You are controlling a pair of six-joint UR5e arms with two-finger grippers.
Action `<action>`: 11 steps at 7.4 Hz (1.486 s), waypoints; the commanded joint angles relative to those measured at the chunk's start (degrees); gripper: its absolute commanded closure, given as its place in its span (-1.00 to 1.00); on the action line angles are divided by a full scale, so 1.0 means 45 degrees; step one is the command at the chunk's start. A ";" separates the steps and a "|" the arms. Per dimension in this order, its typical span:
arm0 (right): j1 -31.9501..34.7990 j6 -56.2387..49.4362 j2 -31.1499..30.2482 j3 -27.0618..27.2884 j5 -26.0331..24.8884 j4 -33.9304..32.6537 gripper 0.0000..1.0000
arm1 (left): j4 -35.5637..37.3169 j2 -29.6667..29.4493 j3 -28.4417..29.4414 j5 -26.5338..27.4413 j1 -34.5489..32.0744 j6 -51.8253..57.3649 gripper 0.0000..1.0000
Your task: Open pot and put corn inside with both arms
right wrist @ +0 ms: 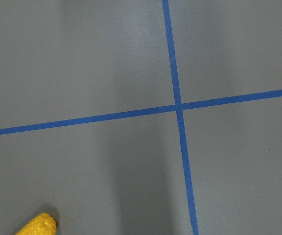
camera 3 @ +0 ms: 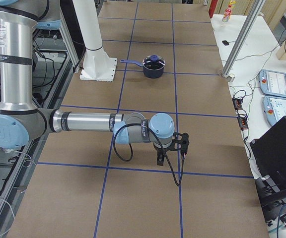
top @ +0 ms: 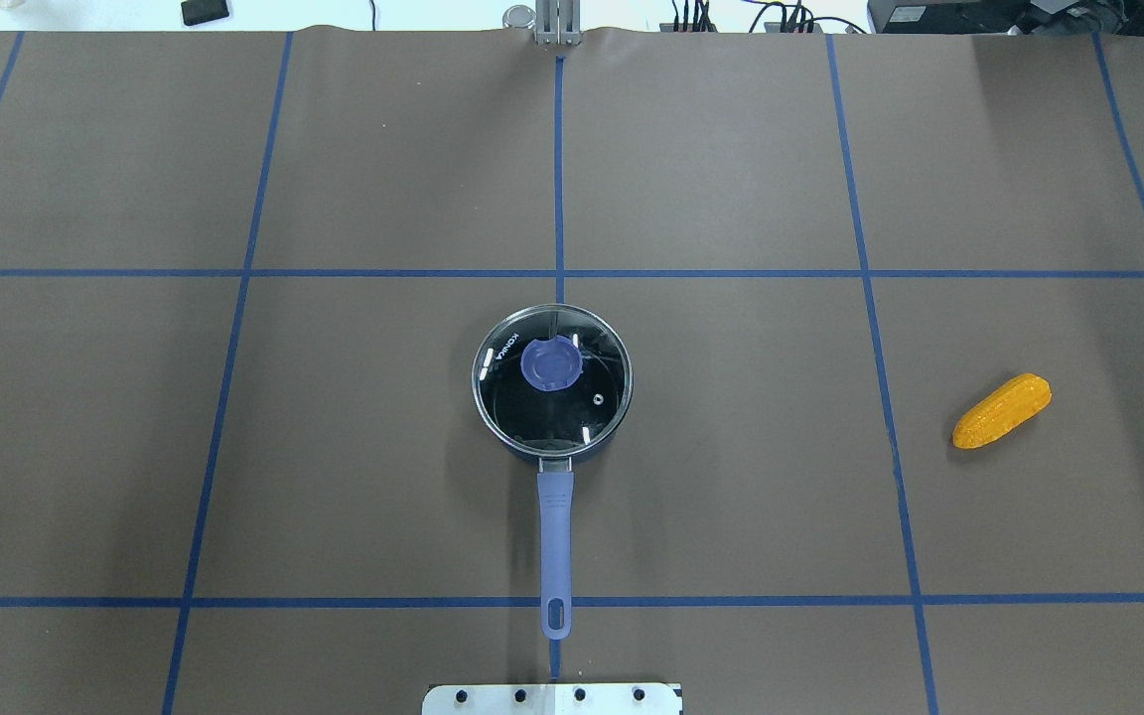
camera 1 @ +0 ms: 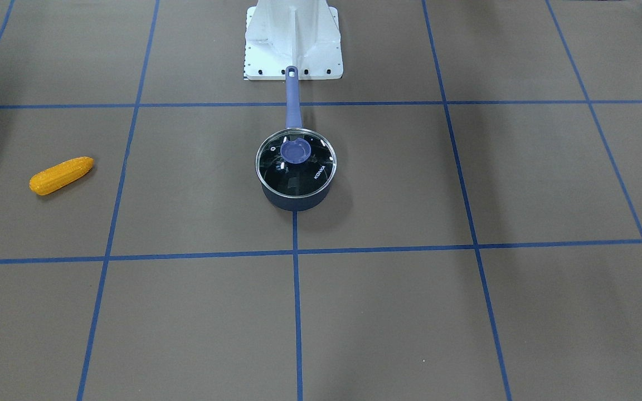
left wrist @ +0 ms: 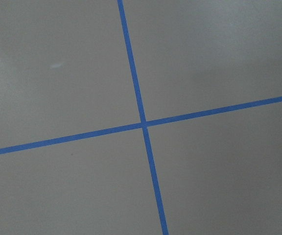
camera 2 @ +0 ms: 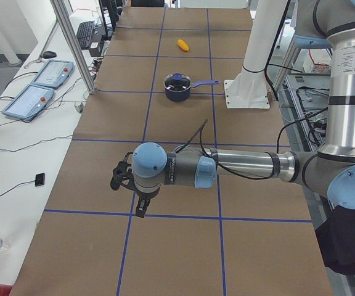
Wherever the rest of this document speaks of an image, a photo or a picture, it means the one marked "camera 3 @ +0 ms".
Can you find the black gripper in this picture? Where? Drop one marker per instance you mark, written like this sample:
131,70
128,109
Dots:
159,150

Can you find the dark blue saucepan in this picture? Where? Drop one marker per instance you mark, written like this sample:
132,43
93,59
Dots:
150,73

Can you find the glass lid blue knob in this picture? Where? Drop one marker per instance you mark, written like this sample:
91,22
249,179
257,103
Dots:
154,62

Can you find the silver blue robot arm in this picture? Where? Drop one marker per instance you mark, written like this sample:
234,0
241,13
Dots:
21,121

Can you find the black orange power strip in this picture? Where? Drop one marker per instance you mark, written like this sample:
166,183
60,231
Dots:
241,114

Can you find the black laptop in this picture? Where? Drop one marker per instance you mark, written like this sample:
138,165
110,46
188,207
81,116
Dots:
270,151

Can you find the lower teach pendant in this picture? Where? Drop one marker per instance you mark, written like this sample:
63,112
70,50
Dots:
274,108

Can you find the teach pendant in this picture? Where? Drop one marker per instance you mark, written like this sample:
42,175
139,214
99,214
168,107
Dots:
272,83
274,108

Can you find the small black device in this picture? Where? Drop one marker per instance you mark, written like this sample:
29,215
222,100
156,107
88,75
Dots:
225,42

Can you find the upper teach pendant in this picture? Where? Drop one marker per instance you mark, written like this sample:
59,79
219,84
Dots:
272,83

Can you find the red yellow bottle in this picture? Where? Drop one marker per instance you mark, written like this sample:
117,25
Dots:
228,11

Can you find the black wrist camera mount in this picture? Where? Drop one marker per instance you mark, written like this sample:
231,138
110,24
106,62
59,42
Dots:
181,143

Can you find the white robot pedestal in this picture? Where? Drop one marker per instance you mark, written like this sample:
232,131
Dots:
97,65

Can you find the aluminium frame post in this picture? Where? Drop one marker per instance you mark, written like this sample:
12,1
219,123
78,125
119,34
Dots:
246,27

